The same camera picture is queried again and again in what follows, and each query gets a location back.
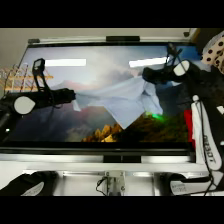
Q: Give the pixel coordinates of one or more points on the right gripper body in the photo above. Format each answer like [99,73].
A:
[156,75]

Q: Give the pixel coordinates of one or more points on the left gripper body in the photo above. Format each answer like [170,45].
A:
[63,96]

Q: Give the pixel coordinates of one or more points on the light blue T-shirt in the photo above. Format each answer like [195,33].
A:
[126,100]

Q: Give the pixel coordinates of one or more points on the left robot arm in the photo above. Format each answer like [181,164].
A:
[23,104]

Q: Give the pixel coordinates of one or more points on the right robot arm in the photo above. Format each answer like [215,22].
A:
[186,71]

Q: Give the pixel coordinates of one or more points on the red garment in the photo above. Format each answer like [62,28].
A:
[188,125]

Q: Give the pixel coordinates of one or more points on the white black-dotted garment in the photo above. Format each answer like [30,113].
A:
[215,53]

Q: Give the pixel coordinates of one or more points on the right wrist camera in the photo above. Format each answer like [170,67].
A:
[172,53]

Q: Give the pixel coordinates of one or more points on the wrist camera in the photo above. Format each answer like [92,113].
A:
[39,64]
[172,53]

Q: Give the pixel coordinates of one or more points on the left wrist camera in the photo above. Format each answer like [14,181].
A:
[39,64]

